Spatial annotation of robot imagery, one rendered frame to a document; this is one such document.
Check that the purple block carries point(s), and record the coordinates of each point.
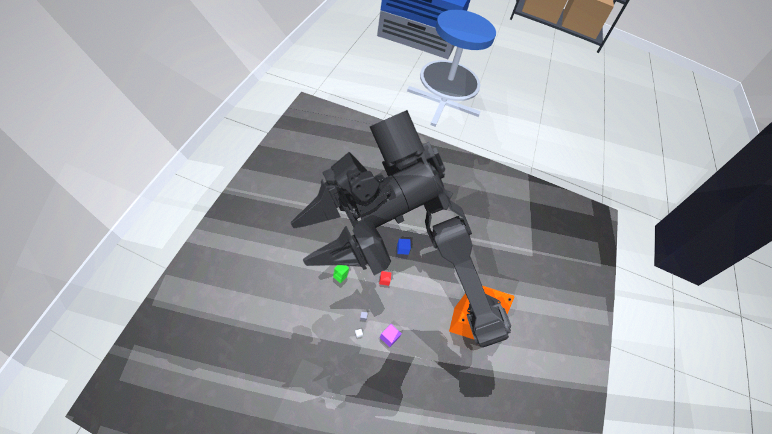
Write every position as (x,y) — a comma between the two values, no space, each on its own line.
(390,335)

